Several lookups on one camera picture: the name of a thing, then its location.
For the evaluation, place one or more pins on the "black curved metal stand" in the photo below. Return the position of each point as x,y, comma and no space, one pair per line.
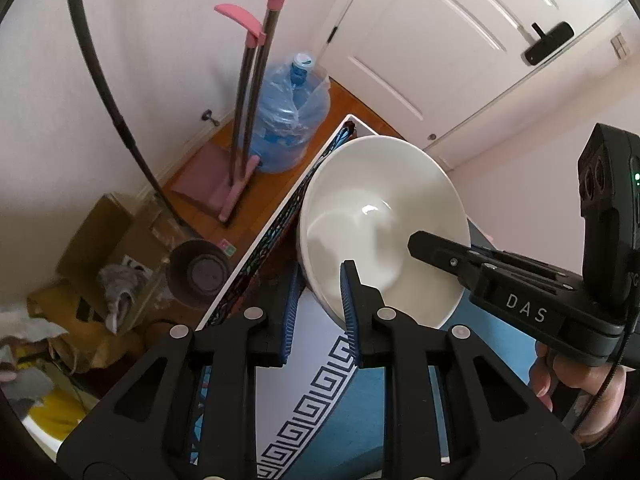
100,75

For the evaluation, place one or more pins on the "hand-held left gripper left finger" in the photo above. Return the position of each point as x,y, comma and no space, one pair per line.
290,310

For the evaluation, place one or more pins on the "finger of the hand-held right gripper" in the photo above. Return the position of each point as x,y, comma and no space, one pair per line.
440,252

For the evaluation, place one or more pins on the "person's right hand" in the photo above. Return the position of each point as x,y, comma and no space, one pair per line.
570,375

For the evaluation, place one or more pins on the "black floor door stop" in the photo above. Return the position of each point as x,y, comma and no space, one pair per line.
210,117

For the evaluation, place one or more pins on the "black door hinge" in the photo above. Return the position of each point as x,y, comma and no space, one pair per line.
331,33

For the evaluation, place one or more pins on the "blue patterned tablecloth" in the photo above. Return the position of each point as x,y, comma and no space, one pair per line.
367,420

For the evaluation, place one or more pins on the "white deep plate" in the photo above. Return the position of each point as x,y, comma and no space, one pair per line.
380,185

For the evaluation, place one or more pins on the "white panelled door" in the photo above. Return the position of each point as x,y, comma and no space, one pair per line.
450,35

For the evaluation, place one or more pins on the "blue water jug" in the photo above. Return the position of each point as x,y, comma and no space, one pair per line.
290,125

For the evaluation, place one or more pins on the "grey cloth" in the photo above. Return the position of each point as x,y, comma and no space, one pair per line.
117,290

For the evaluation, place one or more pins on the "yellow cloth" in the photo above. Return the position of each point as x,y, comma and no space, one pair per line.
57,407

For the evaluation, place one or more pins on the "brown cardboard box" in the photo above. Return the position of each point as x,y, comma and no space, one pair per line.
95,240

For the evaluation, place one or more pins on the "white crumpled paper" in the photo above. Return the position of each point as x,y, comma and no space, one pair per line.
27,330

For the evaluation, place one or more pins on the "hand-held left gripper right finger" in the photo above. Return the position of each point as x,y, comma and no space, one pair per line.
350,305

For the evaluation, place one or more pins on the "small colourful sticker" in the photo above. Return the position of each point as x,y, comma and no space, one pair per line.
227,249

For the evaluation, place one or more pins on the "brown paper bag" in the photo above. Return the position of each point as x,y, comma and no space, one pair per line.
85,350

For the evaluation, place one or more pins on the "wall light switch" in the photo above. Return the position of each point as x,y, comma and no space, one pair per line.
621,46

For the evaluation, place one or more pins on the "black round container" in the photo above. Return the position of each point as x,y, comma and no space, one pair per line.
200,272

